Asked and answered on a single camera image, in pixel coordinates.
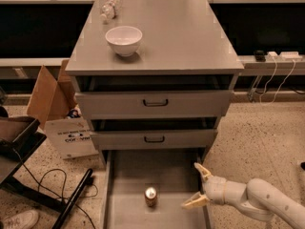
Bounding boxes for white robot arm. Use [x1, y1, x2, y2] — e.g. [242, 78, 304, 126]
[181, 162, 305, 229]

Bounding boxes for grey drawer cabinet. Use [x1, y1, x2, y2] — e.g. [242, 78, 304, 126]
[66, 0, 244, 161]

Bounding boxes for orange soda can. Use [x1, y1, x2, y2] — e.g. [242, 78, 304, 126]
[144, 187, 157, 207]

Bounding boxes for white sneaker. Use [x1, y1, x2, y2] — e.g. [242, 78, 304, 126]
[1, 210, 39, 229]

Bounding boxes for grey top drawer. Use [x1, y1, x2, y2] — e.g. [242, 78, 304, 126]
[72, 74, 234, 120]

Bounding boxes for white ceramic bowl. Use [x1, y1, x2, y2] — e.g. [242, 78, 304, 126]
[105, 26, 143, 56]

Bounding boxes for brown cardboard box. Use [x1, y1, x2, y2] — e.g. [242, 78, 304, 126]
[27, 59, 76, 129]

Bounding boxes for black power adapter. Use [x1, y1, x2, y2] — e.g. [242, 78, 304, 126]
[254, 51, 266, 62]

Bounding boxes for black metal stand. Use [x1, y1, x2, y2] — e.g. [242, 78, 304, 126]
[0, 116, 92, 229]

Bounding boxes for grey open bottom drawer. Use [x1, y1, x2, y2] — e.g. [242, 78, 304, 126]
[101, 150, 213, 229]

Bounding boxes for white power strip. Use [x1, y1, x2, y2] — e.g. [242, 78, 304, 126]
[267, 52, 302, 61]

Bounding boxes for clear plastic bottle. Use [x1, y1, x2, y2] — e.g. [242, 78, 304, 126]
[100, 0, 122, 24]

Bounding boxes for white hanging cable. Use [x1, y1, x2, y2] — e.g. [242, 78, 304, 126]
[258, 58, 297, 106]

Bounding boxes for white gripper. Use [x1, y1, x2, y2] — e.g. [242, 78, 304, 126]
[181, 162, 227, 209]

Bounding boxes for grey middle drawer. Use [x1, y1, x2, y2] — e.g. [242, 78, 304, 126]
[91, 117, 217, 150]

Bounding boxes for white printed paper bag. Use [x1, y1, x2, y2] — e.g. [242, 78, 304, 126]
[44, 117, 98, 159]

